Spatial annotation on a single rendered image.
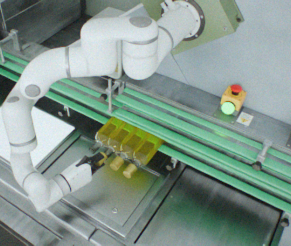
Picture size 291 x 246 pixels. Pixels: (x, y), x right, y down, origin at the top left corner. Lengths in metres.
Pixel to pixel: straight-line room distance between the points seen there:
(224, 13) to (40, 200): 0.82
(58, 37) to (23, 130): 1.35
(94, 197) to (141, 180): 0.20
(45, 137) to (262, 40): 0.97
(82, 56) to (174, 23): 0.30
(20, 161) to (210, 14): 0.77
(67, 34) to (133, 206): 1.34
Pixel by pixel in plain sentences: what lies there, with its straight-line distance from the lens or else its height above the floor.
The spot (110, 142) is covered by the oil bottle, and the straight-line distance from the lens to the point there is 1.34.
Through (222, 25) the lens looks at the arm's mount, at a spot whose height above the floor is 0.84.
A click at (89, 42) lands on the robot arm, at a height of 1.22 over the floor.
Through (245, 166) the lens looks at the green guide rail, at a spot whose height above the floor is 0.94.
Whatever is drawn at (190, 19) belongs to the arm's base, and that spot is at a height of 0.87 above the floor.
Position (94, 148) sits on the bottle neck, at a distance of 1.34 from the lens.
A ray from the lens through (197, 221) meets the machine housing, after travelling 1.38.
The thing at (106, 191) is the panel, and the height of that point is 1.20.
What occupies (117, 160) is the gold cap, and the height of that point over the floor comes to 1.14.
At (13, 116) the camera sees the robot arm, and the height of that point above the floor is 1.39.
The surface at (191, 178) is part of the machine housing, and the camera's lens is 1.49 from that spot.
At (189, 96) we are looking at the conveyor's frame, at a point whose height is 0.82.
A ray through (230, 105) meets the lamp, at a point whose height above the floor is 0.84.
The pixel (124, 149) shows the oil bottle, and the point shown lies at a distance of 1.31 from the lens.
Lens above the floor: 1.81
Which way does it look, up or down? 36 degrees down
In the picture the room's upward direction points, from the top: 136 degrees counter-clockwise
